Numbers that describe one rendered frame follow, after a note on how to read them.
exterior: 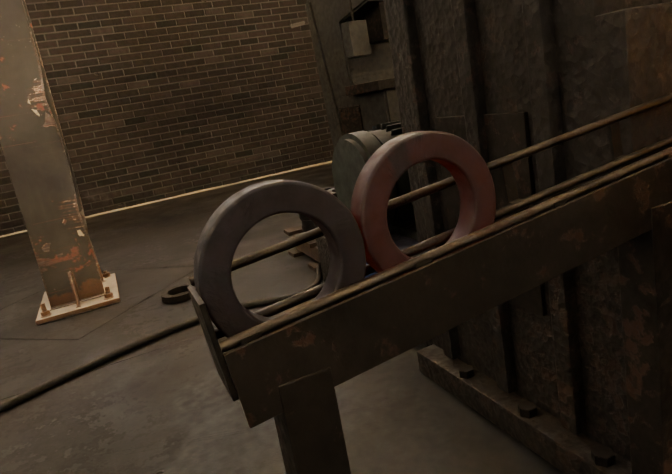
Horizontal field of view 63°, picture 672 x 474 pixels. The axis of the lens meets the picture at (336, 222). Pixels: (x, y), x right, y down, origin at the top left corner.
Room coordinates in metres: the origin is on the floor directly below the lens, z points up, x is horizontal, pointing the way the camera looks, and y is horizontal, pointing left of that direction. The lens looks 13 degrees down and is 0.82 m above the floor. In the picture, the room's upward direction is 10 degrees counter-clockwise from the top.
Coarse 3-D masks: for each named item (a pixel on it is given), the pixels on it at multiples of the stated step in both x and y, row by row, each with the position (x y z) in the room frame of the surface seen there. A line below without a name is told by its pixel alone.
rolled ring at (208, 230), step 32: (256, 192) 0.55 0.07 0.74; (288, 192) 0.56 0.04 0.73; (320, 192) 0.57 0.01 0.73; (224, 224) 0.53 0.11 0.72; (320, 224) 0.58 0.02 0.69; (352, 224) 0.58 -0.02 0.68; (224, 256) 0.53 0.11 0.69; (352, 256) 0.58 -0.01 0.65; (224, 288) 0.53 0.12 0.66; (224, 320) 0.52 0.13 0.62; (256, 320) 0.54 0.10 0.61
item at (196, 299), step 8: (192, 288) 0.55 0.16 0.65; (192, 296) 0.53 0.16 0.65; (200, 304) 0.50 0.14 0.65; (200, 312) 0.51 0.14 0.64; (200, 320) 0.54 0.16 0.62; (208, 320) 0.50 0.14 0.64; (208, 328) 0.50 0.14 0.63; (208, 336) 0.52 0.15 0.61; (216, 336) 0.50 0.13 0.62; (208, 344) 0.55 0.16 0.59; (216, 344) 0.50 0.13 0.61; (216, 352) 0.50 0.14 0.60; (216, 360) 0.53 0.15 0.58; (224, 360) 0.50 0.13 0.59; (216, 368) 0.57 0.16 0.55; (224, 368) 0.50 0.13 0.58; (224, 376) 0.50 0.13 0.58; (224, 384) 0.53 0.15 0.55; (232, 384) 0.50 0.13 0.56; (232, 392) 0.50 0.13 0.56
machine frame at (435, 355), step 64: (384, 0) 1.49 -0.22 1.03; (448, 0) 1.24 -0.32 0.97; (512, 0) 1.06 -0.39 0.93; (576, 0) 0.93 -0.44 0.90; (640, 0) 0.94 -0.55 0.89; (448, 64) 1.27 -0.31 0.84; (512, 64) 1.08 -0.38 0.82; (576, 64) 0.94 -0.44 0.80; (640, 64) 0.86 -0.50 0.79; (448, 128) 1.28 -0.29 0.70; (512, 128) 1.08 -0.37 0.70; (576, 128) 0.95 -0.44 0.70; (640, 128) 0.86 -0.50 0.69; (448, 192) 1.31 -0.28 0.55; (512, 320) 1.16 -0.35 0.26; (576, 320) 0.98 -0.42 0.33; (448, 384) 1.33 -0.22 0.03; (512, 384) 1.16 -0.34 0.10; (576, 384) 0.97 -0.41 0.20; (576, 448) 0.95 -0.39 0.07
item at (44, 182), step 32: (0, 0) 2.75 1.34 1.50; (0, 32) 2.74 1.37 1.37; (32, 32) 3.06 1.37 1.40; (0, 64) 2.72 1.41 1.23; (32, 64) 2.77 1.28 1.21; (0, 96) 2.71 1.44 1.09; (32, 96) 2.75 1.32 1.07; (0, 128) 2.70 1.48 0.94; (32, 128) 2.74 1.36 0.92; (32, 160) 2.73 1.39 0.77; (64, 160) 2.78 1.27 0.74; (32, 192) 2.71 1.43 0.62; (64, 192) 2.76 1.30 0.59; (32, 224) 2.70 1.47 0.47; (64, 224) 2.75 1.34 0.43; (64, 256) 2.73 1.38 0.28; (64, 288) 2.72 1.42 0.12; (96, 288) 2.77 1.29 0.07
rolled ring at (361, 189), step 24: (384, 144) 0.63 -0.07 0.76; (408, 144) 0.61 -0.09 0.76; (432, 144) 0.63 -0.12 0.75; (456, 144) 0.64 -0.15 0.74; (384, 168) 0.60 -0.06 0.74; (408, 168) 0.61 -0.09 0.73; (456, 168) 0.64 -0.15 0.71; (480, 168) 0.65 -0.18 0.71; (360, 192) 0.60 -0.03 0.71; (384, 192) 0.60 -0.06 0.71; (480, 192) 0.65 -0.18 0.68; (360, 216) 0.59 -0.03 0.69; (384, 216) 0.60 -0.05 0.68; (480, 216) 0.65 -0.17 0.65; (384, 240) 0.60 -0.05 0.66; (480, 240) 0.64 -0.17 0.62; (384, 264) 0.59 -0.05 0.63
